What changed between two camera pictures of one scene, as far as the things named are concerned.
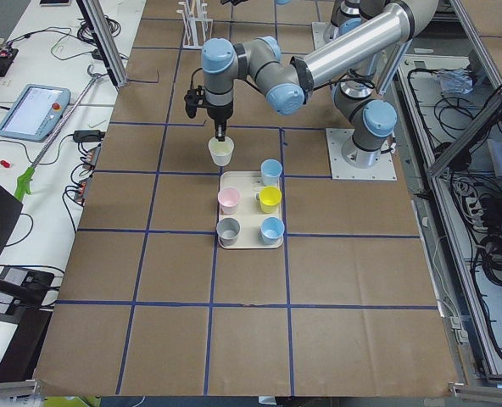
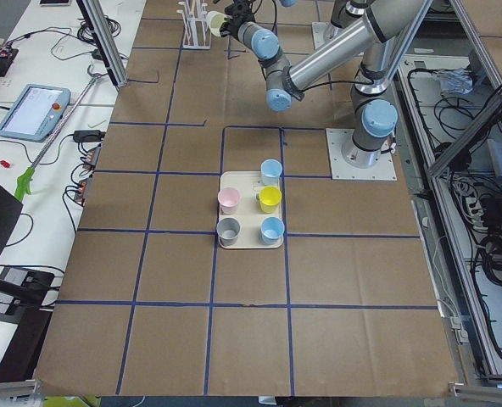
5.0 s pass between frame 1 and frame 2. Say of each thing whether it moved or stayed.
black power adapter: stayed
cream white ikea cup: moved
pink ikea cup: stayed
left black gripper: moved
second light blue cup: stayed
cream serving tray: stayed
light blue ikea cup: stayed
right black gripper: moved
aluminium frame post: stayed
